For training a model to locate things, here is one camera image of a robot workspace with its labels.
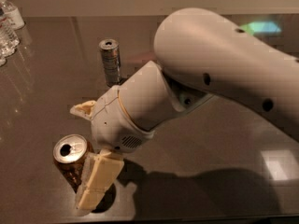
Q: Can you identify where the orange soda can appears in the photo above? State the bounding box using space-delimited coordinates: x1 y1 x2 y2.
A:
52 134 93 192

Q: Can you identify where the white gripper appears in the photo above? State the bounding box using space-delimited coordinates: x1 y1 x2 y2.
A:
70 86 154 211

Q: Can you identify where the slim silver can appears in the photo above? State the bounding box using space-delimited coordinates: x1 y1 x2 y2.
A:
99 38 121 87

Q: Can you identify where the water bottle white label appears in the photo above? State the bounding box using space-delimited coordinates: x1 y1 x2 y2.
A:
0 0 25 30

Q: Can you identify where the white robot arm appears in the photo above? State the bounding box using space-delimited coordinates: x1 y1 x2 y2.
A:
71 8 299 212

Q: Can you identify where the clear water bottle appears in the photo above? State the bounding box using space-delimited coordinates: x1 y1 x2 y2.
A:
0 8 20 57

